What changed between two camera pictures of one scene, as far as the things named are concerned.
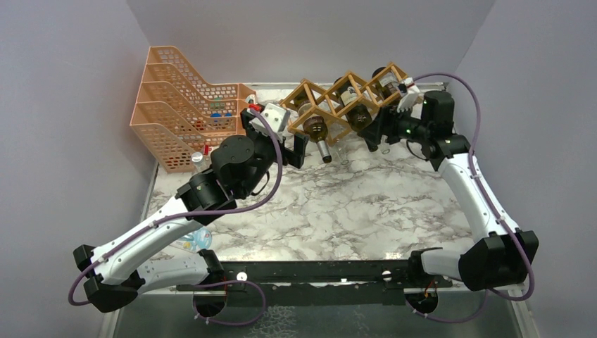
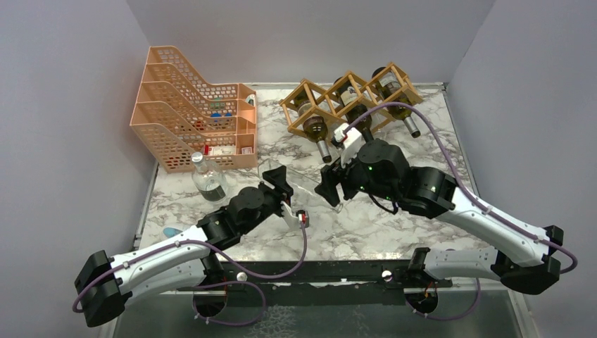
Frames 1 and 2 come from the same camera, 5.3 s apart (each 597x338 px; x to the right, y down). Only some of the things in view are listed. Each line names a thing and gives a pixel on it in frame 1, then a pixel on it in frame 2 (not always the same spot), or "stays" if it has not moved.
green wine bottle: x=315 y=127 stays
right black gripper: x=387 y=120 to x=331 y=174
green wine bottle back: x=357 y=113 stays
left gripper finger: x=296 y=157 to x=278 y=178
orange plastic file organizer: x=178 y=114 stays
